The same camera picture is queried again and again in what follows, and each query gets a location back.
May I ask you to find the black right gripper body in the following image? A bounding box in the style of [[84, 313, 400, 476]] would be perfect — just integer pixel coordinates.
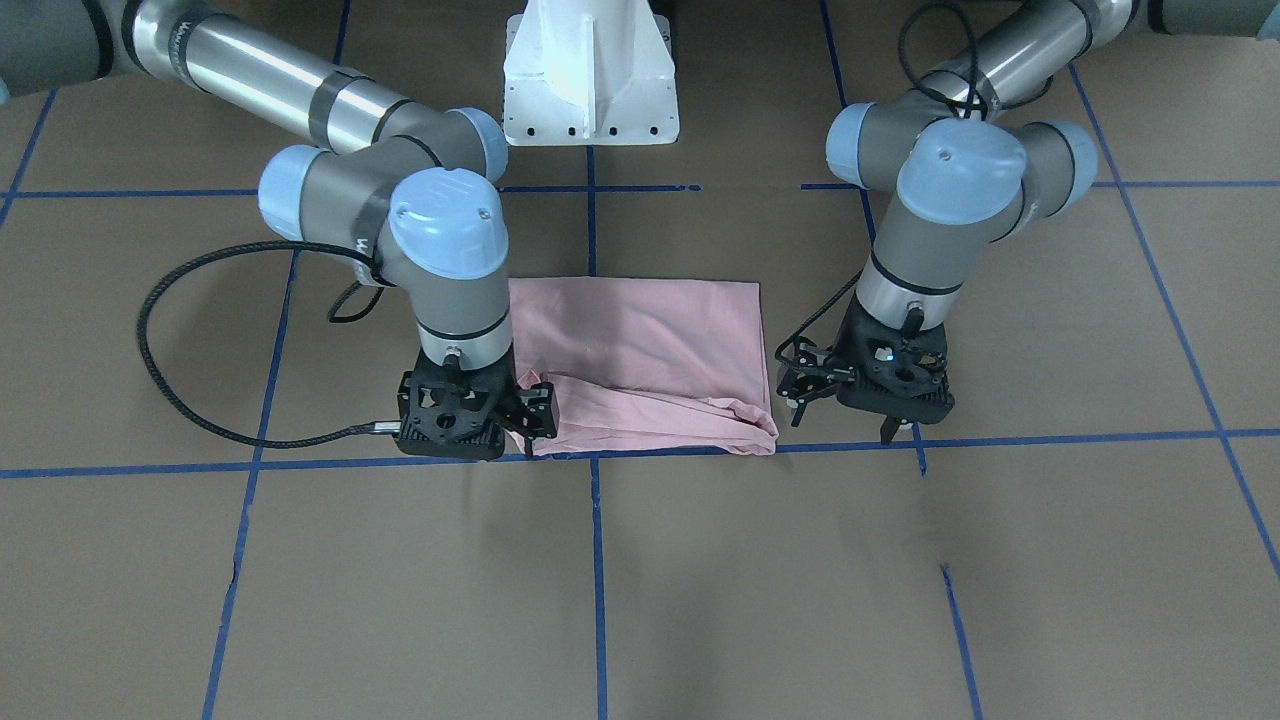
[[470, 363, 531, 441]]

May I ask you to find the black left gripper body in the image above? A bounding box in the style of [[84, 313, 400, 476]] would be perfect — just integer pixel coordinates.
[[835, 300, 955, 416]]

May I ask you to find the pink Snoopy t-shirt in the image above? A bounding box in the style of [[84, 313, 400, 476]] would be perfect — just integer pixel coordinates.
[[509, 277, 780, 457]]

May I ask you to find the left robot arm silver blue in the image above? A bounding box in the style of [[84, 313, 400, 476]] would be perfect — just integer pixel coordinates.
[[774, 1, 1277, 445]]

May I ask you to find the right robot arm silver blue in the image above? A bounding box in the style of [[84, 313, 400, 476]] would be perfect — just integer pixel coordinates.
[[3, 1, 558, 461]]

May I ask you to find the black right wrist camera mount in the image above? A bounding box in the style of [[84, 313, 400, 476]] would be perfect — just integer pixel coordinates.
[[394, 368, 506, 461]]

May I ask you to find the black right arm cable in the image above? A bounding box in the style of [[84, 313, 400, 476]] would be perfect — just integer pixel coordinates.
[[137, 240, 406, 448]]

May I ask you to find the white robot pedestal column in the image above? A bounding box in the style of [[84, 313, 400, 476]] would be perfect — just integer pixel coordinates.
[[502, 1, 681, 147]]

